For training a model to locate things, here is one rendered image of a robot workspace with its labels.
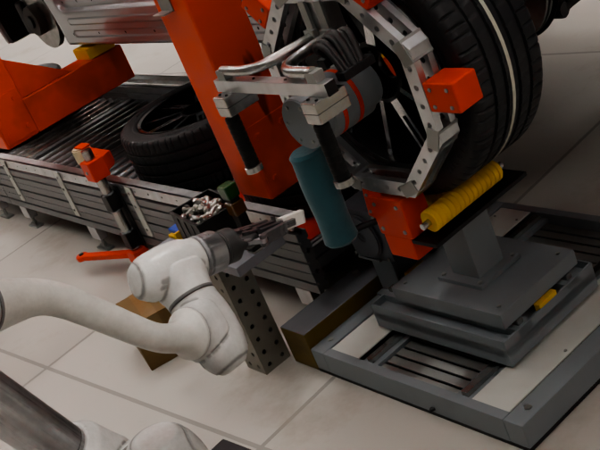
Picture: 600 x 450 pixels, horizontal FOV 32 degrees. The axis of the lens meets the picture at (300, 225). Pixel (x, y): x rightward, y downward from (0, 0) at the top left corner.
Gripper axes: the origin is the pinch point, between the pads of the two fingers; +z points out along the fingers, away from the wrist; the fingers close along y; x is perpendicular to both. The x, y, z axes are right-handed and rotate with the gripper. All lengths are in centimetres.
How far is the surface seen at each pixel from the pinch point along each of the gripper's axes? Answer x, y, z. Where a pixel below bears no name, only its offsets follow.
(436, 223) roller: 10.5, -10.3, 34.3
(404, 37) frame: -35.1, -20.8, 21.8
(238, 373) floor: 65, 76, 29
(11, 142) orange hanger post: 2, 242, 52
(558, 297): 39, -19, 65
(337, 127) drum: -16.9, -1.2, 16.7
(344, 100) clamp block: -24.8, -14.2, 8.3
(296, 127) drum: -17.9, 7.0, 12.1
